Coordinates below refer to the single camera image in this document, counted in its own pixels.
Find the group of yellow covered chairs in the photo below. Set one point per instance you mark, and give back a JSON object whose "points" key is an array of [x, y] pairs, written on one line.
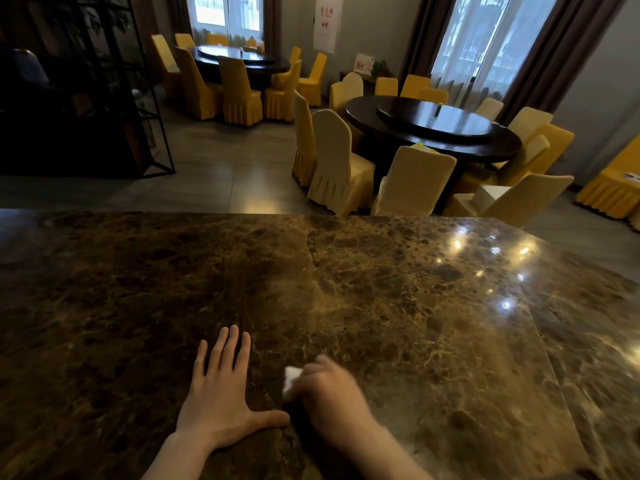
{"points": [[240, 94], [340, 164]]}

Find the white hanging wall poster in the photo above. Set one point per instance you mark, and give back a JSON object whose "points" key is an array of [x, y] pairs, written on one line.
{"points": [[328, 22]]}

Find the dark low sideboard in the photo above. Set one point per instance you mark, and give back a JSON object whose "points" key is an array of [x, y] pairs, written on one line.
{"points": [[367, 80]]}

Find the person's right fingers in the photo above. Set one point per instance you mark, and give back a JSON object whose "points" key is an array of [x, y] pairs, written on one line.
{"points": [[315, 374]]}

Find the dark green potted plant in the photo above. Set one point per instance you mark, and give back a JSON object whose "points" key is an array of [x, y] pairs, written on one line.
{"points": [[107, 14]]}

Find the wide window with sheer curtain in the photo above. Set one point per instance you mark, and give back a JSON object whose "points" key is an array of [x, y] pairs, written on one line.
{"points": [[485, 44]]}

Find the person's left middle finger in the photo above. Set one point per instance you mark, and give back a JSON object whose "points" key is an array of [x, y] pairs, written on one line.
{"points": [[231, 347]]}

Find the red and white sign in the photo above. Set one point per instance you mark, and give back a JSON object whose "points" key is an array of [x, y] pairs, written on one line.
{"points": [[364, 64]]}

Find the black metal shelf rack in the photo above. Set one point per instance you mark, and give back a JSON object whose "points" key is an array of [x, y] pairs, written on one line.
{"points": [[120, 94]]}

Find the small round dark dining table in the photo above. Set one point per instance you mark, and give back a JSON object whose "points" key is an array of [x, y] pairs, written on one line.
{"points": [[270, 69]]}

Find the person's left hand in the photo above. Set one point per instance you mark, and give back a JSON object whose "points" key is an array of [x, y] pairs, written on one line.
{"points": [[216, 402]]}

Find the large round dark dining table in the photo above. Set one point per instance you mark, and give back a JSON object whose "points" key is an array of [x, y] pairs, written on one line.
{"points": [[480, 144]]}

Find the person's left thumb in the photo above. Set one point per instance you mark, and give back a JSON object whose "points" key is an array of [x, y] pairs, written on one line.
{"points": [[272, 419]]}

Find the person's left little finger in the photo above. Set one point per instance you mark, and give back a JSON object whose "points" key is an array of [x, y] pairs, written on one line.
{"points": [[200, 359]]}

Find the large dark round turntable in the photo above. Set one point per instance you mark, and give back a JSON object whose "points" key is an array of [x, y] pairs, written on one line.
{"points": [[435, 122]]}

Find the white tissue wad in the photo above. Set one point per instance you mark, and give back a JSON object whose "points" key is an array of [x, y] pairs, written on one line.
{"points": [[291, 377]]}

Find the yellow skirted table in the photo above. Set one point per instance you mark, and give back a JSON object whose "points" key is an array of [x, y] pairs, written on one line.
{"points": [[612, 189]]}

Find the person's left forearm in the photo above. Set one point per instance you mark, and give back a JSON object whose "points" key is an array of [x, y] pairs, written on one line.
{"points": [[172, 459]]}

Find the person's right hand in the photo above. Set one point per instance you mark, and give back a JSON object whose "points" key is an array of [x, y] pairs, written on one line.
{"points": [[332, 402]]}

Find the person's right forearm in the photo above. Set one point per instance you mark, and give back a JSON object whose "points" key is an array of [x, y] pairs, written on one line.
{"points": [[385, 454]]}

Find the small green plant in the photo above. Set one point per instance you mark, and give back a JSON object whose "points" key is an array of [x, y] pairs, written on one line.
{"points": [[382, 68]]}

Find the brown curtain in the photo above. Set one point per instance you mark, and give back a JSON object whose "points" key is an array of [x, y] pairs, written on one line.
{"points": [[555, 54], [272, 24], [425, 29]]}

